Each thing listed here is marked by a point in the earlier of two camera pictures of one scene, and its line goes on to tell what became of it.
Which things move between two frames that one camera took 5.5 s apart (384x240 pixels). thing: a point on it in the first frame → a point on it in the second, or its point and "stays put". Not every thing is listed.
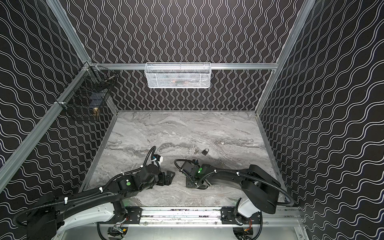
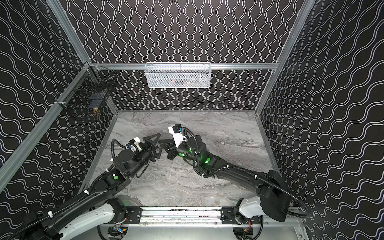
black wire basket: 87,90 stays put
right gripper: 191,179 → 172,149
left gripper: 163,177 → 148,148
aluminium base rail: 207,216 stays put
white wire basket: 178,74 stays put
